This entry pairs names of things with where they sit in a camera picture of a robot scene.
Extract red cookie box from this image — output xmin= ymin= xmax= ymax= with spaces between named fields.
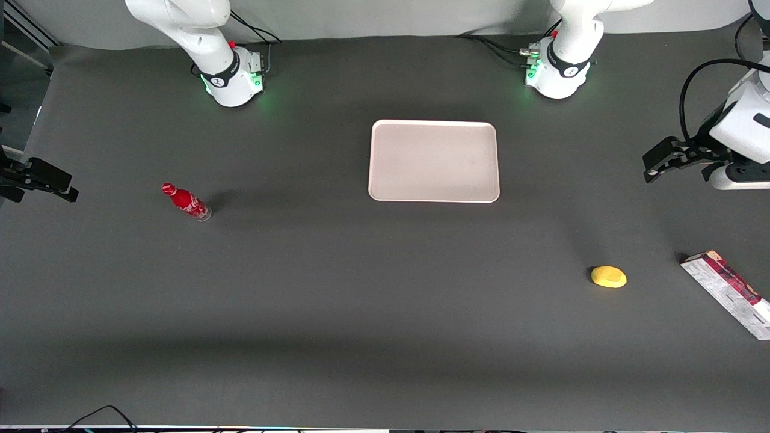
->
xmin=680 ymin=250 xmax=770 ymax=342

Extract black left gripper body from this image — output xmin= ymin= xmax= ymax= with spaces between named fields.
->
xmin=680 ymin=102 xmax=735 ymax=178

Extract yellow lemon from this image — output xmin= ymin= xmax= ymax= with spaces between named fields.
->
xmin=590 ymin=265 xmax=628 ymax=289

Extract aluminium frame rail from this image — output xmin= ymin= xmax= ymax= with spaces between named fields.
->
xmin=0 ymin=0 xmax=61 ymax=52

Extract black arm base cables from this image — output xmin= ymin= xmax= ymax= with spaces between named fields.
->
xmin=191 ymin=9 xmax=282 ymax=76
xmin=455 ymin=18 xmax=563 ymax=68

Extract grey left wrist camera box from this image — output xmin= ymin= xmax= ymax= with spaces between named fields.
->
xmin=703 ymin=161 xmax=770 ymax=191

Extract red cola bottle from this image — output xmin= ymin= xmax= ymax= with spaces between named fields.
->
xmin=161 ymin=182 xmax=213 ymax=223

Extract black left arm wrist cable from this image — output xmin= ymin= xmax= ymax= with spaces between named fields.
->
xmin=679 ymin=58 xmax=770 ymax=151

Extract pale pink rectangular tray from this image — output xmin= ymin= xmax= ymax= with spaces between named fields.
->
xmin=368 ymin=119 xmax=501 ymax=204

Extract black right arm base cables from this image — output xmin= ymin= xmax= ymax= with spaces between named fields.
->
xmin=191 ymin=9 xmax=282 ymax=76

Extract black left arm base cables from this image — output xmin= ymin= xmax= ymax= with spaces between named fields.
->
xmin=455 ymin=18 xmax=563 ymax=68

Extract thin black table-edge cable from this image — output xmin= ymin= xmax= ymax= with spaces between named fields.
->
xmin=60 ymin=405 xmax=139 ymax=433

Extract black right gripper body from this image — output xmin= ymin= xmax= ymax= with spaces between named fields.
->
xmin=0 ymin=147 xmax=29 ymax=203

